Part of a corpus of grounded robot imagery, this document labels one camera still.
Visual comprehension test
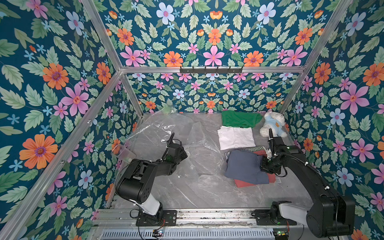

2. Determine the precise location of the green white striped garment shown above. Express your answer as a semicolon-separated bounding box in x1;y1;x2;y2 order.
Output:
225;146;266;158

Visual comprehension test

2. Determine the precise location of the white teddy bear blue shirt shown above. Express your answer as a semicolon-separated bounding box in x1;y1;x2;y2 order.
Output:
260;112;288;138

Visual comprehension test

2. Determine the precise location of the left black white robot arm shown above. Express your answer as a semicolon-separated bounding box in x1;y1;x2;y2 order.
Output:
115;133;188;218

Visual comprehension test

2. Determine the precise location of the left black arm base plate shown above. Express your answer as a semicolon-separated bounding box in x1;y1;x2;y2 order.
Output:
136;210;178;227

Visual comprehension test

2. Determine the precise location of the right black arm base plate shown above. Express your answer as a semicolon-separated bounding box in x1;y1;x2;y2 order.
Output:
251;209;298;226

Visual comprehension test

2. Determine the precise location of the dark blue garment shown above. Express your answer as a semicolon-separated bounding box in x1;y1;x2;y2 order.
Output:
225;150;270;185

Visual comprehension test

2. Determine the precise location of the clear plastic vacuum bag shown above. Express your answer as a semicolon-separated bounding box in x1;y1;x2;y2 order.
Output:
113;107;225;185

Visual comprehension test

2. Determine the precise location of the white slotted cable duct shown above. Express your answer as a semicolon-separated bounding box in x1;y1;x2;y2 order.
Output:
101;229;275;240

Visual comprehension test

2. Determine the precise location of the green t-shirt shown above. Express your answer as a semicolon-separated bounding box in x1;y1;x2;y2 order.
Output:
222;111;263;128

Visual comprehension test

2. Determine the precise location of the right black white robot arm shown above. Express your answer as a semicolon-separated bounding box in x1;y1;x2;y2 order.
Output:
261;130;356;238

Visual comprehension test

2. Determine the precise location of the aluminium front rail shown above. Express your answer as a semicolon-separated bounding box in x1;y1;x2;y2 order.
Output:
91;207;340;228

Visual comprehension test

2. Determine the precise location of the black wall hook rail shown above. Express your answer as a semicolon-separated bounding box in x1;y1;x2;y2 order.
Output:
179;67;243;75

